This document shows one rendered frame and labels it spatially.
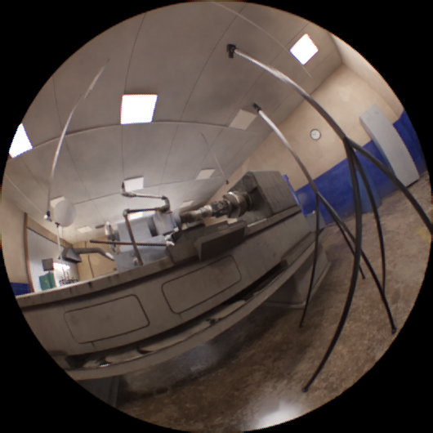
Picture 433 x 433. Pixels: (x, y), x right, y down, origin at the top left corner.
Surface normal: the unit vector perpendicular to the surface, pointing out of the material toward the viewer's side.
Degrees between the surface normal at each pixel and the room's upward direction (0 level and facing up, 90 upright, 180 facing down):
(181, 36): 180
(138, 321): 90
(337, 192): 90
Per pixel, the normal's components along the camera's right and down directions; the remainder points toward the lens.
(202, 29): 0.39, 0.90
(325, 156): -0.81, 0.23
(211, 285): 0.44, -0.37
